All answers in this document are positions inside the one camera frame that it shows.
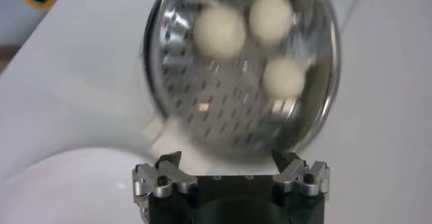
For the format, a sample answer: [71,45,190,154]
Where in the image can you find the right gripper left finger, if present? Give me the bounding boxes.
[132,150,199,209]

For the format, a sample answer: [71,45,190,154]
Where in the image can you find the cream electric cooker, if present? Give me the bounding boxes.
[140,0,281,175]

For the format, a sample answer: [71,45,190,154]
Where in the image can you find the white round plate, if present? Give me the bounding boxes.
[0,147,159,224]

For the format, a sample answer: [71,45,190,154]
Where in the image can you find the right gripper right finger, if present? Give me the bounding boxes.
[271,148,331,201]

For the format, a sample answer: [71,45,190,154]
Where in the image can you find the stainless steel steamer basket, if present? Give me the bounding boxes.
[141,0,342,165]

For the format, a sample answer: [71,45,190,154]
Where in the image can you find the white steamed baozi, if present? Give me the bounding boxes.
[192,4,247,61]
[248,0,294,46]
[261,56,306,100]

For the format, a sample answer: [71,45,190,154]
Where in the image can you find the grey robot torso shell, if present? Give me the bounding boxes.
[0,0,77,46]

